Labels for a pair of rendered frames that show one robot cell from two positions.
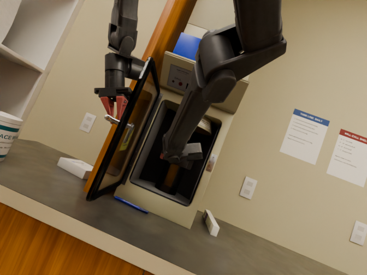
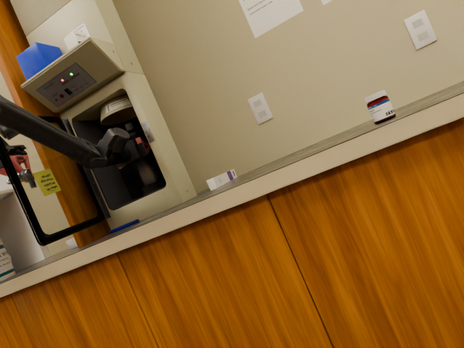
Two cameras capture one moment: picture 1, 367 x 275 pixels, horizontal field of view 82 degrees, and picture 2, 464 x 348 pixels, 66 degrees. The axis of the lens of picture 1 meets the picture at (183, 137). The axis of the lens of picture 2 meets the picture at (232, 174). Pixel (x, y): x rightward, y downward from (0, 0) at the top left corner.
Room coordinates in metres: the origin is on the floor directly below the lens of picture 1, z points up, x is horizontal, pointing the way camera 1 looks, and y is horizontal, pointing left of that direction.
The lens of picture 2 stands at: (-0.27, -0.65, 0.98)
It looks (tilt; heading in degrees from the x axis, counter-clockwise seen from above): 1 degrees down; 16
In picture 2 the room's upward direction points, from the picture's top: 24 degrees counter-clockwise
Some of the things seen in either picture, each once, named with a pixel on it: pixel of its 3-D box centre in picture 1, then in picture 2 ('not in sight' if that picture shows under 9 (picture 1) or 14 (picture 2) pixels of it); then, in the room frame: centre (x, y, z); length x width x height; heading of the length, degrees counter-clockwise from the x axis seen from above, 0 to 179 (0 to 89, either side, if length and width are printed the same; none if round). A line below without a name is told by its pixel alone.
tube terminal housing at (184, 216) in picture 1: (189, 125); (123, 115); (0.95, 0.00, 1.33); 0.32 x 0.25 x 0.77; 84
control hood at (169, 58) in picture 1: (201, 83); (72, 78); (0.77, 0.01, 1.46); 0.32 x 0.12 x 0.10; 84
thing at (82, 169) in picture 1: (81, 168); (89, 236); (0.97, 0.37, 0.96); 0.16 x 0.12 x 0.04; 69
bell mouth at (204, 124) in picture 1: (195, 122); (121, 108); (0.92, -0.02, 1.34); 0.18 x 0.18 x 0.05
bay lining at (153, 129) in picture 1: (178, 152); (137, 148); (0.95, 0.00, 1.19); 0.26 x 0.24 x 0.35; 84
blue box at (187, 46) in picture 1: (189, 53); (43, 63); (0.77, 0.10, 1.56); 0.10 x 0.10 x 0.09; 84
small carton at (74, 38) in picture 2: not in sight; (78, 44); (0.76, -0.06, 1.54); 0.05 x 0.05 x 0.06; 77
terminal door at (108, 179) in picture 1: (131, 132); (51, 174); (0.67, 0.16, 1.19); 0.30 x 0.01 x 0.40; 0
